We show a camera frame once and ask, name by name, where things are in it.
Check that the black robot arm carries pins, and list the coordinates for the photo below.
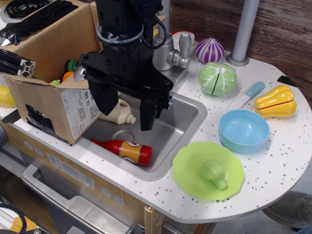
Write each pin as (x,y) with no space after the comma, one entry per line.
(127,20)

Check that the purple toy onion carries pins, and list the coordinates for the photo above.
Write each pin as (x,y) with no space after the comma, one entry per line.
(209,50)

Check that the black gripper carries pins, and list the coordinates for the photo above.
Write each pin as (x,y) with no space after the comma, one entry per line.
(126,66)

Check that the yellow toy bell pepper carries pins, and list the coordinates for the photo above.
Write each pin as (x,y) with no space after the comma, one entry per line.
(278,102)

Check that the green plastic plate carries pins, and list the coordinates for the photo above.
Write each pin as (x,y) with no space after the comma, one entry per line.
(189,160)

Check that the stainless steel sink basin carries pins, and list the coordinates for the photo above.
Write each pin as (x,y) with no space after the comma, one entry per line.
(170,132)

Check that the green toy broccoli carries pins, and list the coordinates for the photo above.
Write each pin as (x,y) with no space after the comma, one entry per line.
(213,170)

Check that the grey oven door handle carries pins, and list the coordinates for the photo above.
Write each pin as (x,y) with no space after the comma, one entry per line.
(73,210)

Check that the silver toy faucet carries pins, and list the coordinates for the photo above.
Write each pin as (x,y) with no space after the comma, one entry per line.
(172,63)

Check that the brown cardboard box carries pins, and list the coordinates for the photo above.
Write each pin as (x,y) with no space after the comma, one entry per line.
(65,111)

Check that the cream toy bottle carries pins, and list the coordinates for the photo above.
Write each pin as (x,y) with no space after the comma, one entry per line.
(120,114)

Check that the grey metal pole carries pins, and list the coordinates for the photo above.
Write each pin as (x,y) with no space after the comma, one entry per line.
(239,56)

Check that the green toy cabbage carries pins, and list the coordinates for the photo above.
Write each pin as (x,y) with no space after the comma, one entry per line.
(217,79)

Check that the black aluminium extrusion bar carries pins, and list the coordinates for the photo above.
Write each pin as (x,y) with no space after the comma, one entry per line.
(14,64)

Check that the black plastic wrapped bundle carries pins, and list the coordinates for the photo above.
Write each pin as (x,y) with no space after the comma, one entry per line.
(14,33)

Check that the light blue plastic bowl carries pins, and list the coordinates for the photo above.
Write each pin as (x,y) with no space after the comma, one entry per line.
(243,131)

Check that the grey shoe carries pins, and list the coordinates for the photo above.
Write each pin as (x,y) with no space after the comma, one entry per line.
(293,210)

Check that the red white toy dish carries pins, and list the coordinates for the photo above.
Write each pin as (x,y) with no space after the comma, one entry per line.
(176,38)

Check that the red toy ketchup bottle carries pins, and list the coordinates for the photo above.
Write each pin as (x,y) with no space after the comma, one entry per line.
(132,152)

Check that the black stove burner coil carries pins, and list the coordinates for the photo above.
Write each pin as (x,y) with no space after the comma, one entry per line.
(18,9)

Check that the toy knife blue handle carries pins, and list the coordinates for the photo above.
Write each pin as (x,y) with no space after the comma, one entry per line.
(246,97)

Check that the silver metal spoon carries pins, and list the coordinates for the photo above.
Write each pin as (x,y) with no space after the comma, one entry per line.
(79,73)

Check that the orange toy carrot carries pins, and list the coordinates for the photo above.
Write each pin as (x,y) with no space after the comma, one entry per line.
(67,75)

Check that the yellow toy banana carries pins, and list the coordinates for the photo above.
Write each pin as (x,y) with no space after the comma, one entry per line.
(6,98)

